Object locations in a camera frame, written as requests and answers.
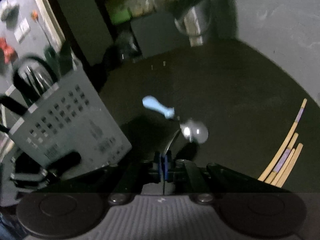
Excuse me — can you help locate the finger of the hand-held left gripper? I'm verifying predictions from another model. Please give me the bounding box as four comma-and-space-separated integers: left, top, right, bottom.
0, 94, 28, 117
46, 152, 82, 178

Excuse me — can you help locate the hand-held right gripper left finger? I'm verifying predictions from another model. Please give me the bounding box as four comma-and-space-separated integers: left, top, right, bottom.
47, 152, 165, 203

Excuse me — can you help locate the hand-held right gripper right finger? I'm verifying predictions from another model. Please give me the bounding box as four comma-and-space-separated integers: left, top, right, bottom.
164, 152, 284, 203

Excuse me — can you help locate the metal spoon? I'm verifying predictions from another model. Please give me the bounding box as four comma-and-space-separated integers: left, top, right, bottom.
164, 124, 194, 161

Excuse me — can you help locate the white perforated utensil basket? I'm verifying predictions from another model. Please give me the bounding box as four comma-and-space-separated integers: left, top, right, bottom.
7, 62, 133, 173

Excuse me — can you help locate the dark green handled utensil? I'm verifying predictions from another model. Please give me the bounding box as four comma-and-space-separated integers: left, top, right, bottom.
43, 46, 61, 81

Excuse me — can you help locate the blue handled spoon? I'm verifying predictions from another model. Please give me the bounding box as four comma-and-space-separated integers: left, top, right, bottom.
142, 95, 209, 144

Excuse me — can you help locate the purple banded wooden chopstick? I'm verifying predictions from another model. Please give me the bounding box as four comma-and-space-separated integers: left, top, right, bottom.
258, 98, 308, 181
271, 148, 296, 185

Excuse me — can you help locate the plain wooden chopstick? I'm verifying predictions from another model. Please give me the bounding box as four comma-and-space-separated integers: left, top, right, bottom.
276, 143, 304, 188

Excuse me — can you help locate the black plastic bag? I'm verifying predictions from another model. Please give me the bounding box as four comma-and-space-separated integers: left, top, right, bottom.
113, 29, 140, 61

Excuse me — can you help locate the grey cabinet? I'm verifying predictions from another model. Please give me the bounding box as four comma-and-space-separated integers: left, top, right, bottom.
129, 12, 191, 58

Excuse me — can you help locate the green box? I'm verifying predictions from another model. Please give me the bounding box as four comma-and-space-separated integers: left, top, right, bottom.
111, 7, 132, 25

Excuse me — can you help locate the white wall switch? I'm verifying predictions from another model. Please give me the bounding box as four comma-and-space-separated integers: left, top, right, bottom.
13, 18, 31, 43

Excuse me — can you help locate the grey hose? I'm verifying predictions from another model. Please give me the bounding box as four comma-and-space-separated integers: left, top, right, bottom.
173, 2, 213, 37

